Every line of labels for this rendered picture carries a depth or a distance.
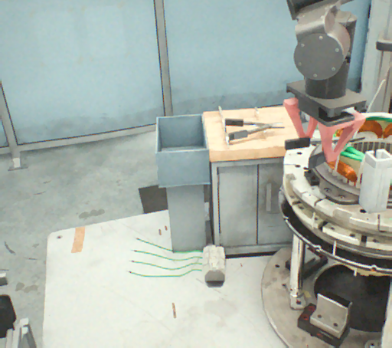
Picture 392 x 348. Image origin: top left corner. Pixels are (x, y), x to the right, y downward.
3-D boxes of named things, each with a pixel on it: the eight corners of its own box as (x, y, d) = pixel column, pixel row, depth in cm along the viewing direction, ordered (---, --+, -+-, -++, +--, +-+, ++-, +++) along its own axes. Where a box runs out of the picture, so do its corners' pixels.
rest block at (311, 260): (320, 262, 100) (321, 254, 99) (302, 274, 97) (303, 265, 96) (305, 251, 103) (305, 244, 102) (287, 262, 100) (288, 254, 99)
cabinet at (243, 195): (215, 260, 107) (210, 162, 95) (208, 211, 124) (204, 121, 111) (300, 254, 108) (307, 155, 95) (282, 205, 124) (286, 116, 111)
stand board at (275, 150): (210, 162, 94) (209, 152, 93) (203, 121, 111) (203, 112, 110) (308, 155, 95) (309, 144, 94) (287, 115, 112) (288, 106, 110)
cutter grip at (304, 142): (285, 151, 72) (285, 142, 72) (283, 148, 73) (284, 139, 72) (310, 147, 73) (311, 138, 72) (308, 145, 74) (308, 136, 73)
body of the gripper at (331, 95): (328, 121, 62) (335, 68, 59) (283, 95, 70) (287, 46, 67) (367, 111, 65) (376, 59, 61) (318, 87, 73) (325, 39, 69)
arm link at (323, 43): (351, -52, 59) (285, -26, 63) (337, -38, 50) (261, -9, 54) (375, 40, 63) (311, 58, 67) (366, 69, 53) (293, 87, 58)
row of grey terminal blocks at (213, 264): (225, 287, 100) (225, 272, 98) (203, 287, 100) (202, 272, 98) (224, 254, 109) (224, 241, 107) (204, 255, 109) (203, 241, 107)
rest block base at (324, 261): (328, 263, 102) (328, 257, 101) (302, 280, 98) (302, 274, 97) (309, 251, 106) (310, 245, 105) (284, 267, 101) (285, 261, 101)
